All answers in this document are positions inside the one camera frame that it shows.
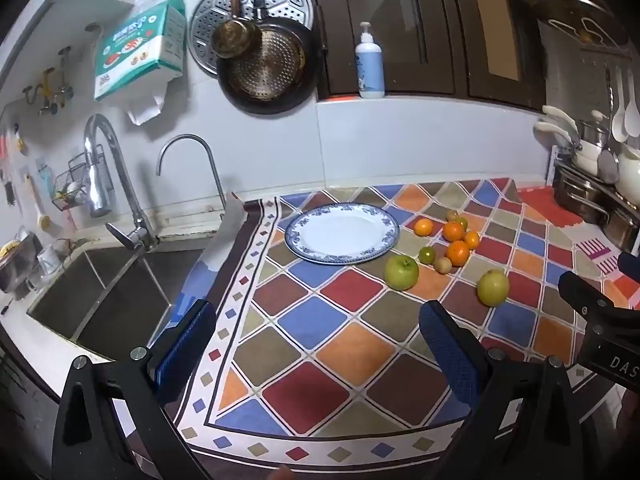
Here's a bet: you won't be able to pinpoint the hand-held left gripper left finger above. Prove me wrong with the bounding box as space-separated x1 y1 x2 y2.
51 299 217 480

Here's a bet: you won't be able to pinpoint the steel steamer plate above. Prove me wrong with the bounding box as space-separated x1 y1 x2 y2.
189 0 315 77

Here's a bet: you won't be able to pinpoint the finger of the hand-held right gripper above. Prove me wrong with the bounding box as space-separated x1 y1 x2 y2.
558 271 640 333
617 251 640 283

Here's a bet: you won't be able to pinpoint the green apple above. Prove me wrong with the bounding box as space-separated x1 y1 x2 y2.
384 254 419 291

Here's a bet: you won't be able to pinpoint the black frying pan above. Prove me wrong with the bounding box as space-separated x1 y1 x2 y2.
216 0 319 114

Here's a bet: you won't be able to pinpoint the white blue soap pump bottle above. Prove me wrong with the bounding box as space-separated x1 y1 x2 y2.
355 21 386 99

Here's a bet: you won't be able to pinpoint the steel ladle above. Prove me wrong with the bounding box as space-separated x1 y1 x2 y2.
597 149 621 185

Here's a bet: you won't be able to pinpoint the steel pots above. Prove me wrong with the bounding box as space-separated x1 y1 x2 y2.
552 164 640 256

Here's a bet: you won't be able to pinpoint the dark brown window frame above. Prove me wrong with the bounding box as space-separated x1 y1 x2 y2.
297 0 551 111

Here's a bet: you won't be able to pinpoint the white spoon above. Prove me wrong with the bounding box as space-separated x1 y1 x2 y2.
612 67 628 143
625 67 640 139

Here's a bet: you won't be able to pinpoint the thick chrome faucet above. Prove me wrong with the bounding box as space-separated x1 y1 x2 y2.
83 114 160 252

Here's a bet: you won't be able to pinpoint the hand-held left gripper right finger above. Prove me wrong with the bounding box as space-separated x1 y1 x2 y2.
419 301 601 480

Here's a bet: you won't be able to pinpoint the blue rimmed white plate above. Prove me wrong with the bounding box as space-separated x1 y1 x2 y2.
284 203 401 265

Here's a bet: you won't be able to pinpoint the thin gooseneck faucet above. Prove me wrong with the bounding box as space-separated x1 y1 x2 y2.
156 134 227 212

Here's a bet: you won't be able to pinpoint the black wire basket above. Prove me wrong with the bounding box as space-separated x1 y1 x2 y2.
51 145 108 211

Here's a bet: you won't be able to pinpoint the brass ladle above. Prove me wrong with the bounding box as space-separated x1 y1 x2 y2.
210 0 264 59

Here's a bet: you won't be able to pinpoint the wooden handled brush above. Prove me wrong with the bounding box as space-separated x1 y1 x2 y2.
25 172 51 232

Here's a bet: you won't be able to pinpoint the yellow-green apple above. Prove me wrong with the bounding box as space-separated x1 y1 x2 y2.
476 269 510 307

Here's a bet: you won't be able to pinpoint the steel kitchen sink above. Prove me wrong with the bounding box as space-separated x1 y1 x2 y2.
26 247 208 361

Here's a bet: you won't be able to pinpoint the green white tissue pack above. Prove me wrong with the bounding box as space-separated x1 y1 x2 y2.
94 0 188 127

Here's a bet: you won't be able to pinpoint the white mug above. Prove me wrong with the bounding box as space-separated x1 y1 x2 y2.
37 245 63 274

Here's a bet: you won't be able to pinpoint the colourful diamond patterned mat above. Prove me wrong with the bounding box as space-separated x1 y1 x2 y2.
170 177 640 480

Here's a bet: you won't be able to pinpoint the yellow wall hook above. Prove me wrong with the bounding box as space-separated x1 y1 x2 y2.
22 67 56 116

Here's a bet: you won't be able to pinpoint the golden perforated strainer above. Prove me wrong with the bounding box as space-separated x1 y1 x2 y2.
227 29 307 102

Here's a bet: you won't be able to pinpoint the grey wall hook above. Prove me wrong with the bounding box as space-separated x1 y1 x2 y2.
55 47 75 109

